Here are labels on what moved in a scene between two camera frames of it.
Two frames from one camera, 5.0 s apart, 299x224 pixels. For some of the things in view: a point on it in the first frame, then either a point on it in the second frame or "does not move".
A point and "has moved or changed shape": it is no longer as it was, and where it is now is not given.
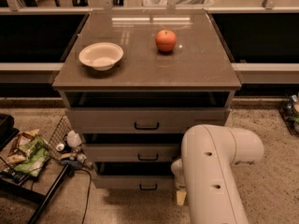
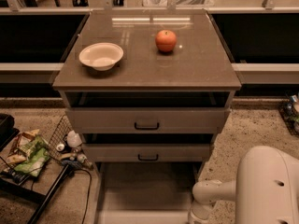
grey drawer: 134,176 has moved or changed shape
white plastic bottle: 73,139 does not move
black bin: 7,131 does not move
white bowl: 101,55 does not move
